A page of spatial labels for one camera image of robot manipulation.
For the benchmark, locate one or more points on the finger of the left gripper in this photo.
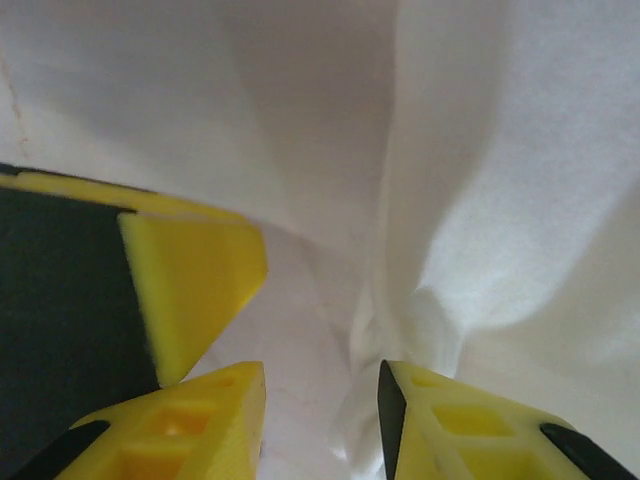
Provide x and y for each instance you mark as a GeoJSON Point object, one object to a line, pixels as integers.
{"type": "Point", "coordinates": [75, 280]}

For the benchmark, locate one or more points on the white t-shirt with black print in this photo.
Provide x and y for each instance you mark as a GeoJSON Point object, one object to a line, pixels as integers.
{"type": "Point", "coordinates": [400, 150]}

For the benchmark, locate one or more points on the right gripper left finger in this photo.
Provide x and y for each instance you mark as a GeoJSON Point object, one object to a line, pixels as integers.
{"type": "Point", "coordinates": [200, 430]}

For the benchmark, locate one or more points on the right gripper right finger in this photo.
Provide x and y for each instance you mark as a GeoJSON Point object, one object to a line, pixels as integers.
{"type": "Point", "coordinates": [475, 435]}

